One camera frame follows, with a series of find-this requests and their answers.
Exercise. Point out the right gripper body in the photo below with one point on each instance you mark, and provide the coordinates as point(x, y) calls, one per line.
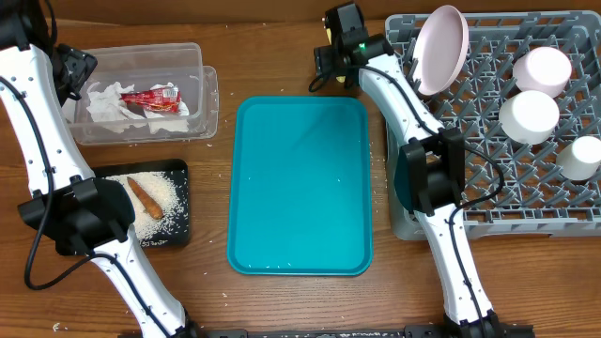
point(329, 66)

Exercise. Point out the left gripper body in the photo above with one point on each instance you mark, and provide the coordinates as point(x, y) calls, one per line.
point(72, 69)

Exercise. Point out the white paper napkin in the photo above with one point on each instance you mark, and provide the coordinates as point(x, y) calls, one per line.
point(107, 105)

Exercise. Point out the red snack wrapper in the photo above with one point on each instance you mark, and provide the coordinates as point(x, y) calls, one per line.
point(164, 99)

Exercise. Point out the large white plate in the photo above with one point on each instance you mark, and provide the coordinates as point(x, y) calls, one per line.
point(440, 50)

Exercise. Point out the teal serving tray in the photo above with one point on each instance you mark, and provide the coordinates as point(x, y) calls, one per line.
point(301, 197)

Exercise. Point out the pile of white rice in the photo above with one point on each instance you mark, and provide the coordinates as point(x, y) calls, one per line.
point(171, 195)

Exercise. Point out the cream bowl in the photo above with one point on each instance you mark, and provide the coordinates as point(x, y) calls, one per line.
point(529, 117)

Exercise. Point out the pink white bowl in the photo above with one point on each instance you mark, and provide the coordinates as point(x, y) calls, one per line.
point(543, 69)

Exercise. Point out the cream cup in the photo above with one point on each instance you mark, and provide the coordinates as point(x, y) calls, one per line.
point(580, 160)

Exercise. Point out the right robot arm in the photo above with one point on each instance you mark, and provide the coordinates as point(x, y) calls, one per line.
point(429, 178)

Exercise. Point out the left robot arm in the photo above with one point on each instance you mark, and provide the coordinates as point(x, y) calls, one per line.
point(82, 213)

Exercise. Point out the grey dishwasher rack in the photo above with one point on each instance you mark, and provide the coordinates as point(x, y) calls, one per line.
point(519, 189)

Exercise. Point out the clear plastic bin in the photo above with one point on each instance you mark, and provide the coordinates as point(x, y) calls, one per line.
point(148, 67)

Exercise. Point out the black tray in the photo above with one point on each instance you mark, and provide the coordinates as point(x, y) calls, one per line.
point(178, 166)

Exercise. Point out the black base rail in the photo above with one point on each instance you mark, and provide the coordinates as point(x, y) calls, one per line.
point(414, 331)

